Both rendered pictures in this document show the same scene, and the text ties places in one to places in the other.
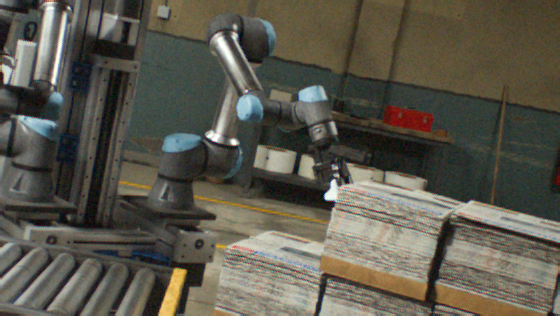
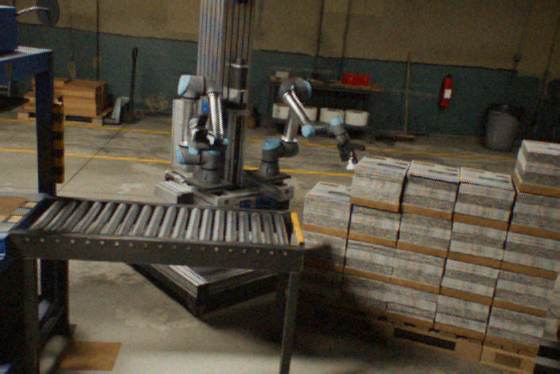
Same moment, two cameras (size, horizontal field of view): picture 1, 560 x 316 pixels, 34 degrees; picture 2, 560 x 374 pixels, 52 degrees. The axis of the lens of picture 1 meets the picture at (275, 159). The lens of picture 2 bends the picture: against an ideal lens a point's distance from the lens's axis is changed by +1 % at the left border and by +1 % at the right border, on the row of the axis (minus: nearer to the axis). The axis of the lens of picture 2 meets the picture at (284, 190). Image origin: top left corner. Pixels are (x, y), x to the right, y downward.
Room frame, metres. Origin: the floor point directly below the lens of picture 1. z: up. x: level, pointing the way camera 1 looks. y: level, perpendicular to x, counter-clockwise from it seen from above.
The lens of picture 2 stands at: (-0.81, 0.41, 1.84)
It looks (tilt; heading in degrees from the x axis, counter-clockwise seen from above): 17 degrees down; 357
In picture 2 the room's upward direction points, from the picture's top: 6 degrees clockwise
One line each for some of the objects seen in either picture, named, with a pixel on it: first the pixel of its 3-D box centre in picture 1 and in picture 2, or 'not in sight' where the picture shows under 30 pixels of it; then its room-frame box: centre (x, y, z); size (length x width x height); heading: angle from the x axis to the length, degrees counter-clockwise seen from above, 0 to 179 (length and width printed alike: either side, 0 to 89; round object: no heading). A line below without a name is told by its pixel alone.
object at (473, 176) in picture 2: not in sight; (485, 177); (2.35, -0.93, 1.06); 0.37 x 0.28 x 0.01; 161
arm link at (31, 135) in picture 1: (34, 139); (209, 155); (2.63, 0.69, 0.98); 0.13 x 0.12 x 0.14; 104
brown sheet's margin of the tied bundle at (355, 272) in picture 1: (379, 272); (375, 200); (2.40, -0.33, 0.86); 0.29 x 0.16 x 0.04; 70
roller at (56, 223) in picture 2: not in sight; (60, 218); (1.91, 1.34, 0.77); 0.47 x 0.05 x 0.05; 3
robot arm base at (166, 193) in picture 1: (173, 189); (269, 166); (2.95, 0.31, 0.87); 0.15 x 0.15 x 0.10
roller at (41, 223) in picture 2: not in sight; (47, 217); (1.91, 1.41, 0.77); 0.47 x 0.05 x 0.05; 3
